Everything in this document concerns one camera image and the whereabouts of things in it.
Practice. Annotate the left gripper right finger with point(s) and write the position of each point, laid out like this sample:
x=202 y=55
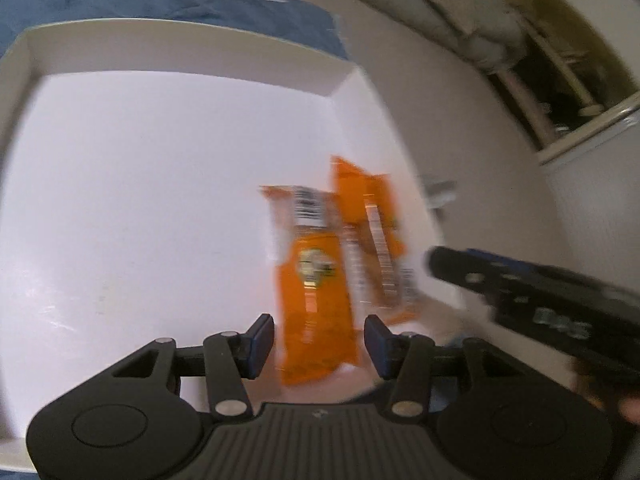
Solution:
x=405 y=363

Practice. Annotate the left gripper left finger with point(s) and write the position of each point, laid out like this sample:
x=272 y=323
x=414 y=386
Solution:
x=229 y=359

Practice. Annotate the orange snack packet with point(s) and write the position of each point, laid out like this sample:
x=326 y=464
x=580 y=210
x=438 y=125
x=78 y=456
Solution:
x=317 y=327
x=376 y=257

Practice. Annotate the person right hand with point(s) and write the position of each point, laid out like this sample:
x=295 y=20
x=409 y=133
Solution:
x=606 y=392

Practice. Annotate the white cardboard tray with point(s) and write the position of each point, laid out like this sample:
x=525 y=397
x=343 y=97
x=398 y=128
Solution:
x=132 y=157

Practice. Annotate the right wooden shelf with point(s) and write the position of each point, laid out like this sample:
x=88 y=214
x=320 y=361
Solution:
x=593 y=46

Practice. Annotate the blue quilted mat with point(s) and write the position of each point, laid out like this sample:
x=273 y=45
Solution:
x=291 y=20

